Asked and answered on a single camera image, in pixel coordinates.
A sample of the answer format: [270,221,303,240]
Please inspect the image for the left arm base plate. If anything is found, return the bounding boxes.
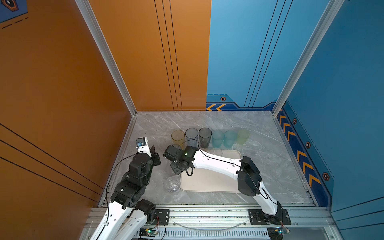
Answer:
[150,209,170,226]

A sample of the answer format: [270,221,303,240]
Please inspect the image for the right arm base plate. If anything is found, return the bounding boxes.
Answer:
[248,209,292,226]

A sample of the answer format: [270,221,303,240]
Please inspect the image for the blue-grey tall plastic cup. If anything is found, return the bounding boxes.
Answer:
[185,128,199,148]

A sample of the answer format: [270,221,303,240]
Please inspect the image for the dark grey tall cup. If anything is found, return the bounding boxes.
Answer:
[199,128,212,149]

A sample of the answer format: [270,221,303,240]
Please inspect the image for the left aluminium corner post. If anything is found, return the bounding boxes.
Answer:
[75,0,137,117]

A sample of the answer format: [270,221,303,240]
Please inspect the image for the left green circuit board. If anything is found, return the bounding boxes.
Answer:
[138,229,159,239]

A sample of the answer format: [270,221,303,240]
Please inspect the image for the green circuit board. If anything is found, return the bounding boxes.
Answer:
[138,229,159,239]
[267,228,291,240]

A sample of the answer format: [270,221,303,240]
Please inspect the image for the aluminium corner post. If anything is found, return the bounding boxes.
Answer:
[272,0,345,117]
[75,0,137,117]

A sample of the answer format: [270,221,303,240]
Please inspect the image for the right green circuit board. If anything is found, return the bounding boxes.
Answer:
[267,228,291,240]

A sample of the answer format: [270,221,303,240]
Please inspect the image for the clear small glass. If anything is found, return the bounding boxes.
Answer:
[210,148,223,157]

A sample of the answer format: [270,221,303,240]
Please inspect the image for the right aluminium corner post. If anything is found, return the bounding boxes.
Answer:
[272,0,345,117]

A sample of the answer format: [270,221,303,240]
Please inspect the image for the aluminium frame rail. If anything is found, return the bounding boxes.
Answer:
[85,204,337,229]

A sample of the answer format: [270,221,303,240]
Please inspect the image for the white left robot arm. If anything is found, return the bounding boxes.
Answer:
[91,145,161,240]

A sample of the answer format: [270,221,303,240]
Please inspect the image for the white rectangular tray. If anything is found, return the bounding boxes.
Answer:
[181,150,242,193]

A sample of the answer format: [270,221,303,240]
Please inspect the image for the light green tall cup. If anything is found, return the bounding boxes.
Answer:
[237,129,250,145]

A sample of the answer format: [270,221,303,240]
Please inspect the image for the yellow tall plastic cup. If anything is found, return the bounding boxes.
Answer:
[171,130,185,150]

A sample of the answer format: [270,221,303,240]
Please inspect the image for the clear faceted glass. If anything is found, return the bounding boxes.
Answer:
[164,176,181,194]

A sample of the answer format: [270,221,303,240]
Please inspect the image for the teal tall cup left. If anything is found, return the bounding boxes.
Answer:
[212,130,225,148]

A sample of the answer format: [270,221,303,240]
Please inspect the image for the teal tall cup right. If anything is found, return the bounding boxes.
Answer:
[223,130,238,149]

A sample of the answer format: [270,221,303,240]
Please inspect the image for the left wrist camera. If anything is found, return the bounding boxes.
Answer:
[136,137,152,158]

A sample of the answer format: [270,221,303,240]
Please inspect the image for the teal tall cup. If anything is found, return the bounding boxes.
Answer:
[223,130,238,149]
[212,130,225,148]

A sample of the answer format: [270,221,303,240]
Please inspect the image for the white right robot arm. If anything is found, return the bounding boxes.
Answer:
[163,145,285,225]

